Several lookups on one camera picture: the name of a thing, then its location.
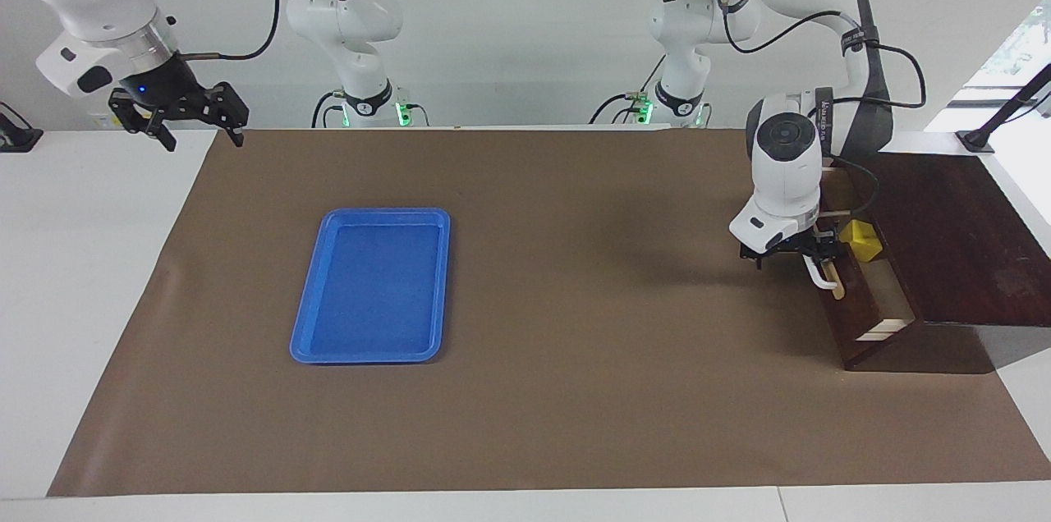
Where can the brown table mat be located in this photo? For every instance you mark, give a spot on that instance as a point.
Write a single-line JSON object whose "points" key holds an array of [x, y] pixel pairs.
{"points": [[575, 325]]}

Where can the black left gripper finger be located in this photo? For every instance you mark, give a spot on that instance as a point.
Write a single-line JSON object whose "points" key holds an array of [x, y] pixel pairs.
{"points": [[754, 253], [825, 245]]}

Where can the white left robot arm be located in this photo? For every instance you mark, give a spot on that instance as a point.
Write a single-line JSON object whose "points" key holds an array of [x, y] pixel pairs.
{"points": [[788, 177]]}

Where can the white wall socket box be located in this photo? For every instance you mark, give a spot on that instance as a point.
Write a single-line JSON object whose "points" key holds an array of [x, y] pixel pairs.
{"points": [[98, 122]]}

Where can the dark wooden drawer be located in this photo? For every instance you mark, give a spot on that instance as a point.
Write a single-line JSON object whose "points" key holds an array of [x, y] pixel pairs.
{"points": [[854, 300]]}

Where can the blue plastic tray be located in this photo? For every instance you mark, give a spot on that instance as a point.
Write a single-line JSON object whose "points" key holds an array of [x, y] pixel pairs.
{"points": [[369, 292]]}

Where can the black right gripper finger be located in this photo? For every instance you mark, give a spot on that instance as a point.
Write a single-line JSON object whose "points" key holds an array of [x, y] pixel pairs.
{"points": [[234, 107], [160, 132]]}

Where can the black clamp mount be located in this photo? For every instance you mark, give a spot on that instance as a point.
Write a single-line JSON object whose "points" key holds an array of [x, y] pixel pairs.
{"points": [[16, 140]]}

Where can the dark wooden cabinet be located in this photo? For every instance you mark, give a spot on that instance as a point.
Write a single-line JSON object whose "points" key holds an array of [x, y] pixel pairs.
{"points": [[969, 235]]}

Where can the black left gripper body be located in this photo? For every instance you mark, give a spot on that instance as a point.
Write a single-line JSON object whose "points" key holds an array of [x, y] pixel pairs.
{"points": [[788, 245]]}

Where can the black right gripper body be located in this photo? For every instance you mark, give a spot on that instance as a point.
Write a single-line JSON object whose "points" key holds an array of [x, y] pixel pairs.
{"points": [[168, 87]]}

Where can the yellow cube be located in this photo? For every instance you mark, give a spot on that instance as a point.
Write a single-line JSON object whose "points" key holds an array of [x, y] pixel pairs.
{"points": [[862, 241]]}

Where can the black camera stand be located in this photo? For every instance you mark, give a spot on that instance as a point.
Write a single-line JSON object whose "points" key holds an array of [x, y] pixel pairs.
{"points": [[975, 143]]}

